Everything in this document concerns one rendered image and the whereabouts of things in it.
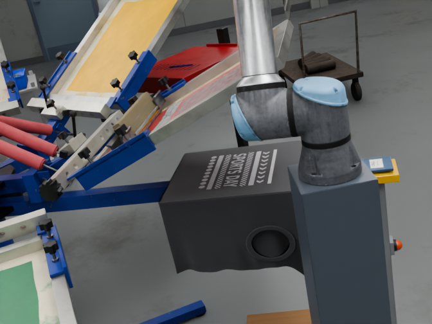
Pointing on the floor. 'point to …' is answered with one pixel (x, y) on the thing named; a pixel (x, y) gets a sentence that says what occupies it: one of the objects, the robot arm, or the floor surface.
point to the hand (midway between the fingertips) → (310, 9)
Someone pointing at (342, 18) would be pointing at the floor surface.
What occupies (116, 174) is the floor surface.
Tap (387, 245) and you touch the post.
